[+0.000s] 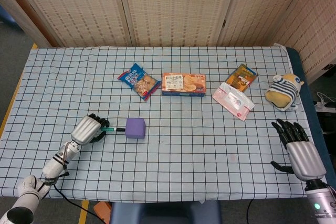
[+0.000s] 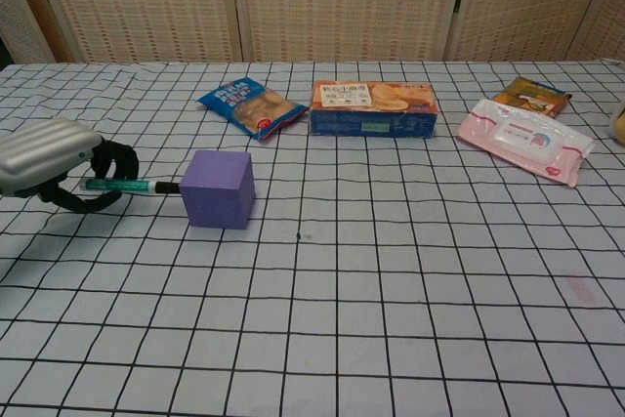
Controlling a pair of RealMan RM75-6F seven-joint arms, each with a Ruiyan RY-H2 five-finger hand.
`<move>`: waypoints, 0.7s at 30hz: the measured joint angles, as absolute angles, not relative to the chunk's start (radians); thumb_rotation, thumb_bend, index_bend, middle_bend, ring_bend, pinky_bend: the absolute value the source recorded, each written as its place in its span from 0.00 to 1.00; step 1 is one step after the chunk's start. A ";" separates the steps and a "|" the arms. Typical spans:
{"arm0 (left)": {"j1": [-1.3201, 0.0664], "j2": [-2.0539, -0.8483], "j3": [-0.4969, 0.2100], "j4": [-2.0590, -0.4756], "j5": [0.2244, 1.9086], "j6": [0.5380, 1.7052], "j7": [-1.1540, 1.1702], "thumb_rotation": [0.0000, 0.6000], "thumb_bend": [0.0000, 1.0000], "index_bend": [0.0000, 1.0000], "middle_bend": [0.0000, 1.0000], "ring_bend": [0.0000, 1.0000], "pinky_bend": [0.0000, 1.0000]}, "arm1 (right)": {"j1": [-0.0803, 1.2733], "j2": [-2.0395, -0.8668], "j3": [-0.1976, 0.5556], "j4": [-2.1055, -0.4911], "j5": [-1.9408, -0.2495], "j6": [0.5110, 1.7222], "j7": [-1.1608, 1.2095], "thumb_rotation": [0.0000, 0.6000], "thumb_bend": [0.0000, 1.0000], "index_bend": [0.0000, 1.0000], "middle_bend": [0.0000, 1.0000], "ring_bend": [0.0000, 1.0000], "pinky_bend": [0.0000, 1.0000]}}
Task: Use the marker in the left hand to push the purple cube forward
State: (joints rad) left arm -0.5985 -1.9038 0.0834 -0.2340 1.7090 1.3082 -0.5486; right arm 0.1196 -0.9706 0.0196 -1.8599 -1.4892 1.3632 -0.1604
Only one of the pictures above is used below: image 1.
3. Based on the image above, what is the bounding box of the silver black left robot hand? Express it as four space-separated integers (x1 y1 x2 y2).
70 113 111 146

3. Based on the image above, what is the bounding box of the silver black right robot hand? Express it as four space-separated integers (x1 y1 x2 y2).
270 118 327 182

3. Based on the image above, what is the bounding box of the green marker with black cap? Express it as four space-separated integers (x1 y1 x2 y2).
101 126 127 133

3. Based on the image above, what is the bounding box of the purple foam cube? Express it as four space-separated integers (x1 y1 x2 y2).
125 118 146 140

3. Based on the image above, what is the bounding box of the blue padded table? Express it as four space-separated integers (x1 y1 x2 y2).
285 47 336 183

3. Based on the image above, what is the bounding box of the yellow plush toy striped shirt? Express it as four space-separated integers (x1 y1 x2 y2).
264 73 306 111

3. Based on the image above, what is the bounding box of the blue snack bag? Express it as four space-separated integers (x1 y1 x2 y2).
117 62 162 102

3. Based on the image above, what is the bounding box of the orange object on floor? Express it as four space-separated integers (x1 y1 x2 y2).
93 201 111 224

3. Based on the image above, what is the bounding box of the pink wet wipes pack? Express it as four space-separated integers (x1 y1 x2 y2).
212 82 255 121

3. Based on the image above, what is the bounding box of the orange brown snack packet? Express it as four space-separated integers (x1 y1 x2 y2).
225 63 258 93

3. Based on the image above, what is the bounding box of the white black checked tablecloth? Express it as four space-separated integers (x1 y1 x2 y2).
0 42 329 200

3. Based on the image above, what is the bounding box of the orange blue cookie box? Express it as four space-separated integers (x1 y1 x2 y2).
161 72 206 97

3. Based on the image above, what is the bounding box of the blue chair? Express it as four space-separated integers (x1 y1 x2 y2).
109 199 222 224

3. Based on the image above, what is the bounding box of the woven folding screen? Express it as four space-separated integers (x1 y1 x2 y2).
0 0 336 83

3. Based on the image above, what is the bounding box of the black cable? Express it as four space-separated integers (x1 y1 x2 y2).
54 185 106 224
246 197 257 224

